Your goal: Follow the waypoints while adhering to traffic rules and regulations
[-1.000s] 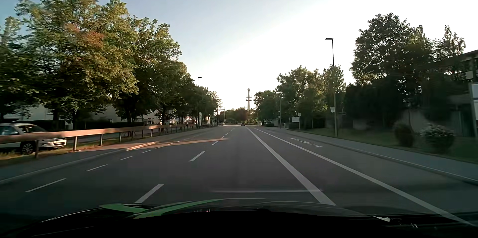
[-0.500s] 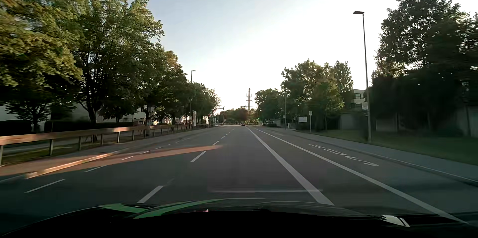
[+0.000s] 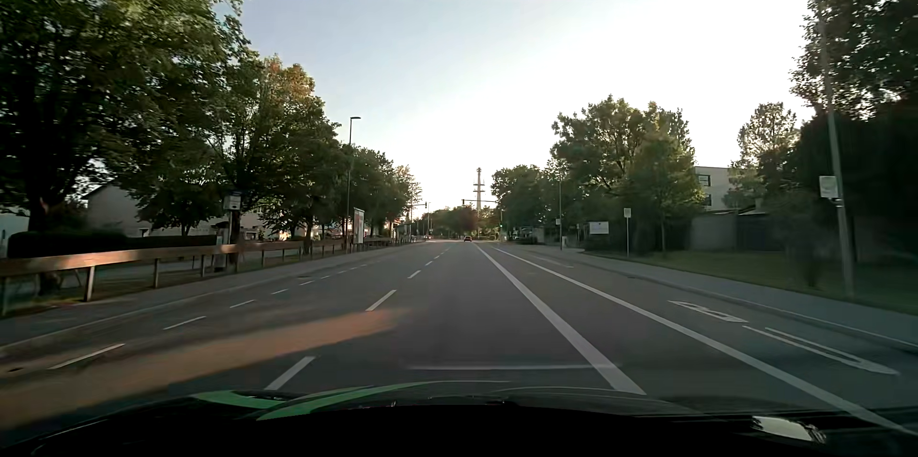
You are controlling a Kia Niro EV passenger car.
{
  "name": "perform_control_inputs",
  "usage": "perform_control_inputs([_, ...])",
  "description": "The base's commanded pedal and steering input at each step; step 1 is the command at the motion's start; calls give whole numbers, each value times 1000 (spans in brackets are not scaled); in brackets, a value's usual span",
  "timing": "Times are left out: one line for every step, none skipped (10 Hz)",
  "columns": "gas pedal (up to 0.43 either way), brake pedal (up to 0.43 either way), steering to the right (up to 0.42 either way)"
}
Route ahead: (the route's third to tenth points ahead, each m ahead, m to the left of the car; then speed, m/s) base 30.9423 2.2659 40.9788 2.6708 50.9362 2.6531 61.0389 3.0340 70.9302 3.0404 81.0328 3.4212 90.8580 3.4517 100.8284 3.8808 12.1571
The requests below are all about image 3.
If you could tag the group of trees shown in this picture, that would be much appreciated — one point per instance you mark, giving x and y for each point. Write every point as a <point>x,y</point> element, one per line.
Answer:
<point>617,170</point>

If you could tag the car's own bonnet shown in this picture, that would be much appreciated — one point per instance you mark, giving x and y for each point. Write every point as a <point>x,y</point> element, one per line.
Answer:
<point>459,421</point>

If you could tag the row of trees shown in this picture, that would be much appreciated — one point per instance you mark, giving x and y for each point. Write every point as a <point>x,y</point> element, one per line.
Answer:
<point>179,105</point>

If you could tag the large dark tree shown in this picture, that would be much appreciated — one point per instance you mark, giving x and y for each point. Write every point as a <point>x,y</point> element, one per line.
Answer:
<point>860,84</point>

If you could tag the dark hedge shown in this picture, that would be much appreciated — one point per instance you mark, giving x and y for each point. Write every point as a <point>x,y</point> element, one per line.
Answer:
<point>86,242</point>

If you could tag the grey asphalt road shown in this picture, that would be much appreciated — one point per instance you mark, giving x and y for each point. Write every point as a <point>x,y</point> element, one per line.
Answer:
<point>459,299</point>

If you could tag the bus stop sign post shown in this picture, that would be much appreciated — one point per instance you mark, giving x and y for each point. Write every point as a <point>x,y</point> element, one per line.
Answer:
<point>232,217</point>

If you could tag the white building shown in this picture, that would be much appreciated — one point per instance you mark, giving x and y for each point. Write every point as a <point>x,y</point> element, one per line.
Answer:
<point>713,188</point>

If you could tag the advertising display panel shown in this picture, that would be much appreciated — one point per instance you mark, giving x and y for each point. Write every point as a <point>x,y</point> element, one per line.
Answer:
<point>358,225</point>

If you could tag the grey pavement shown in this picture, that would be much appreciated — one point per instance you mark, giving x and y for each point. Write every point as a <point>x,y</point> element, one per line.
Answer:
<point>753,293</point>

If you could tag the tall grey lamp post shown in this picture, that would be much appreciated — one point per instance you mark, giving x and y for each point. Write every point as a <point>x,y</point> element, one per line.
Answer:
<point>834,156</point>

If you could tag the pale house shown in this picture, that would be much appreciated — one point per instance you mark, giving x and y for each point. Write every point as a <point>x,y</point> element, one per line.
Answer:
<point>118,212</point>

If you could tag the grey wall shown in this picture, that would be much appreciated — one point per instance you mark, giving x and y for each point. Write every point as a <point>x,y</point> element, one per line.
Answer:
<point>717,231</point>

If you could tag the white board sign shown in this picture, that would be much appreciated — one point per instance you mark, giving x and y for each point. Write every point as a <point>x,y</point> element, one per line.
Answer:
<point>599,227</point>

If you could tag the road sign on post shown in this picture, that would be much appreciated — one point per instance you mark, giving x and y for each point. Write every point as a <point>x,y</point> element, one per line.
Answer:
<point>627,227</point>

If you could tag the grass verge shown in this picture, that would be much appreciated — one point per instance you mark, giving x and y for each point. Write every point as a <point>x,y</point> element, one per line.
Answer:
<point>774,269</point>

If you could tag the tall mast tower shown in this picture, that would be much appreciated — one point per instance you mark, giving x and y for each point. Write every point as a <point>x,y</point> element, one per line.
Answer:
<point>478,192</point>

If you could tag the road markings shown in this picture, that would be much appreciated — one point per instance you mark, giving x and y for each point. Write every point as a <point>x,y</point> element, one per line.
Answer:
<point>566,331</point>

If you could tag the metal guard rail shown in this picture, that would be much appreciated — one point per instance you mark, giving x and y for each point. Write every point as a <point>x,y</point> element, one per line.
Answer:
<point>143,256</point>

